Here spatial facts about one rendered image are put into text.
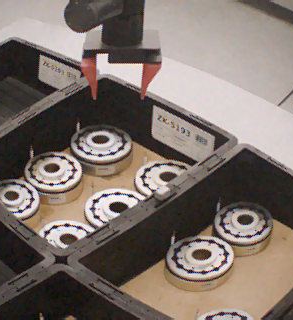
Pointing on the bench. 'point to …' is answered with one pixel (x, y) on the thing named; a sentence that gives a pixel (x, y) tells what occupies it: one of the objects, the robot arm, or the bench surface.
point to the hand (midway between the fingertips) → (118, 91)
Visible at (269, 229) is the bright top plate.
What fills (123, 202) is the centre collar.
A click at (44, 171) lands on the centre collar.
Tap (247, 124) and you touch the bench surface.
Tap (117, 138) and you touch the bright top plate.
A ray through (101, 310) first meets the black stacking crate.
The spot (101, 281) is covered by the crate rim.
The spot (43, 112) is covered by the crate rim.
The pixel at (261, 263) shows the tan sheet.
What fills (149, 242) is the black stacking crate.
